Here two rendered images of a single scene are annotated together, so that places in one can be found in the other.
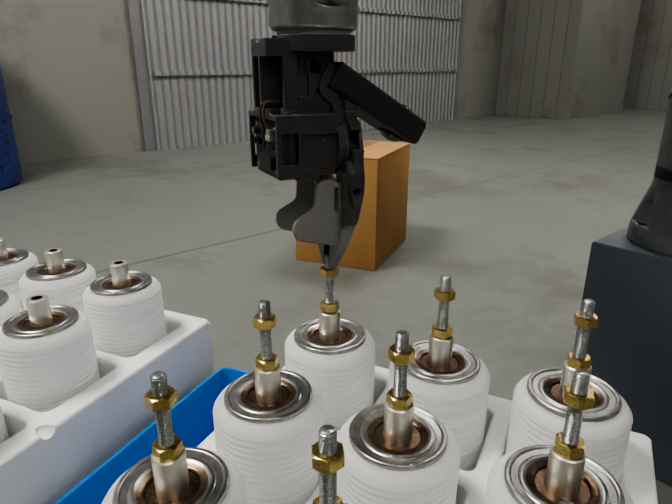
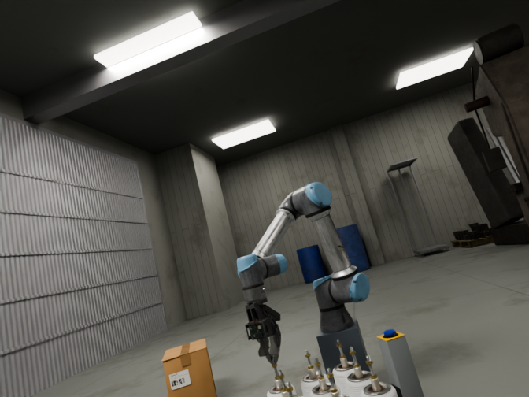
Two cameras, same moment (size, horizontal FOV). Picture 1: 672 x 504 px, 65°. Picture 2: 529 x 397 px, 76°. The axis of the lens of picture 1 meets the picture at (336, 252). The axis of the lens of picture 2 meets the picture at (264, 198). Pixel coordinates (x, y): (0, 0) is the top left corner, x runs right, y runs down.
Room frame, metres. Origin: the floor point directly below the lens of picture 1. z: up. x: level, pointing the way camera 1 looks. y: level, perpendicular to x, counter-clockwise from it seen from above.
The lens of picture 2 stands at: (-0.54, 0.65, 0.66)
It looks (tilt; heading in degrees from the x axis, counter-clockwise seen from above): 10 degrees up; 323
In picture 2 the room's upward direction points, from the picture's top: 14 degrees counter-clockwise
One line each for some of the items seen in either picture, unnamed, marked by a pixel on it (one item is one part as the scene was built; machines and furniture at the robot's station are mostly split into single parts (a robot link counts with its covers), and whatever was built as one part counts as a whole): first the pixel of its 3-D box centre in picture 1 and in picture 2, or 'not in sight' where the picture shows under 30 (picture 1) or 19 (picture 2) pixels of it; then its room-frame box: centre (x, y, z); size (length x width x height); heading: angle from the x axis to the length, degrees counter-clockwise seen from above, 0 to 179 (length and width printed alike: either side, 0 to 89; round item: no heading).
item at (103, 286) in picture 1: (121, 283); not in sight; (0.63, 0.28, 0.25); 0.08 x 0.08 x 0.01
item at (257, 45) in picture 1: (307, 109); (260, 318); (0.48, 0.03, 0.48); 0.09 x 0.08 x 0.12; 117
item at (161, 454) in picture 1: (167, 447); not in sight; (0.28, 0.11, 0.29); 0.02 x 0.02 x 0.01; 78
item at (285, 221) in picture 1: (305, 218); (263, 351); (0.50, 0.03, 0.38); 0.06 x 0.03 x 0.09; 117
